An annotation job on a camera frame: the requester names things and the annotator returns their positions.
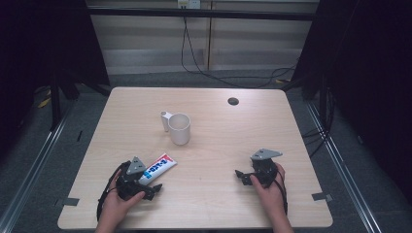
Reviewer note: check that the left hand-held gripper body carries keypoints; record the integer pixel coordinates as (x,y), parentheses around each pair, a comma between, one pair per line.
(129,187)

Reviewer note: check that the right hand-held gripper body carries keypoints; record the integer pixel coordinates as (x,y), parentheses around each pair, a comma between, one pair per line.
(264,170)

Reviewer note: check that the white toothpaste tube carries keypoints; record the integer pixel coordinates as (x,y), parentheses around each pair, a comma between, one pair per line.
(158,169)

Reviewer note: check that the person's left hand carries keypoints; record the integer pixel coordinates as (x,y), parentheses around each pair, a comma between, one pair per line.
(116,204)

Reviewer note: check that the person's right hand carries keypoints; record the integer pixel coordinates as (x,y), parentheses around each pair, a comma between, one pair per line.
(271,194)

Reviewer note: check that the white cup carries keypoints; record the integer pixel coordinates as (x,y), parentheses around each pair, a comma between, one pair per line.
(179,129)

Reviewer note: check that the grey tape strip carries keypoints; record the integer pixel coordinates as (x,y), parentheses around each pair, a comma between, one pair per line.
(322,196)
(68,202)

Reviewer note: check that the yellow floor tape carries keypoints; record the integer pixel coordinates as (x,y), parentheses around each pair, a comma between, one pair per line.
(44,103)

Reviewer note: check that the black curtain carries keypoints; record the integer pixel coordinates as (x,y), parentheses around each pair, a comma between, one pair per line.
(45,45)
(369,81)

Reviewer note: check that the black horizontal bar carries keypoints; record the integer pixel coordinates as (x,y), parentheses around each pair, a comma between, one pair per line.
(200,14)

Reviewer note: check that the metal floor rail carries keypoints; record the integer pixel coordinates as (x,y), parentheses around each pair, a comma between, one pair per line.
(32,168)
(346,174)

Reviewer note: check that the white wall socket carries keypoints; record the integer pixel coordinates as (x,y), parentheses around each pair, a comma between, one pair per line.
(189,4)

